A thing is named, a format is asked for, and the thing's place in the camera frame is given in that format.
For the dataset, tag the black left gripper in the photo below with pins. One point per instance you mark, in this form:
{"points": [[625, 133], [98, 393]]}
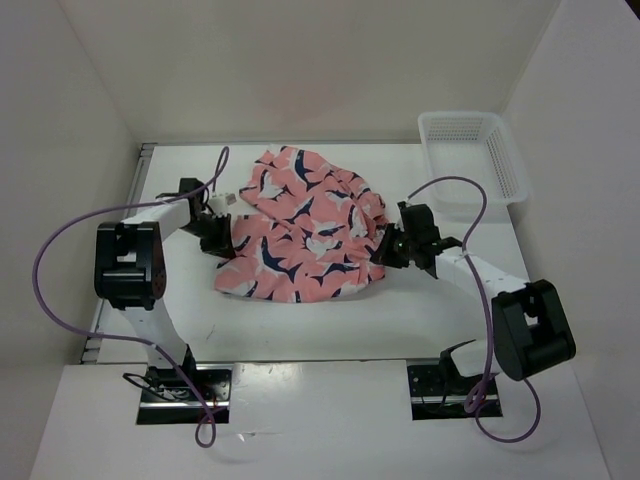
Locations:
{"points": [[222, 245]]}

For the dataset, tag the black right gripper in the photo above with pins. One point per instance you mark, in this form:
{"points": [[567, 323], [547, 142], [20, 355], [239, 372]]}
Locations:
{"points": [[384, 250]]}

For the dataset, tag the pink shark print shorts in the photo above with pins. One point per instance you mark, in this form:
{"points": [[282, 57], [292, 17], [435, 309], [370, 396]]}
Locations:
{"points": [[312, 235]]}

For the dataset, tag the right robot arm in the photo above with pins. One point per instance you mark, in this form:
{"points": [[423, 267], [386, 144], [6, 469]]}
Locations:
{"points": [[529, 330]]}

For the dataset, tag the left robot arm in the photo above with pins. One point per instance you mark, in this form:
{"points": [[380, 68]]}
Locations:
{"points": [[130, 272]]}

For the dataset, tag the white plastic basket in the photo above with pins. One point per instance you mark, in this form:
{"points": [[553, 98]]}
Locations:
{"points": [[478, 146]]}

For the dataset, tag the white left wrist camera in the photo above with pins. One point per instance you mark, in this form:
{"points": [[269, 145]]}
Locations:
{"points": [[219, 204]]}

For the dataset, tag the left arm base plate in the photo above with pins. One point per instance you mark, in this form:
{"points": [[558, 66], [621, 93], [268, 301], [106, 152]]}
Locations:
{"points": [[169, 401]]}

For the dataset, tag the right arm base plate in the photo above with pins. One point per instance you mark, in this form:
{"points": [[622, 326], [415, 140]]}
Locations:
{"points": [[432, 397]]}

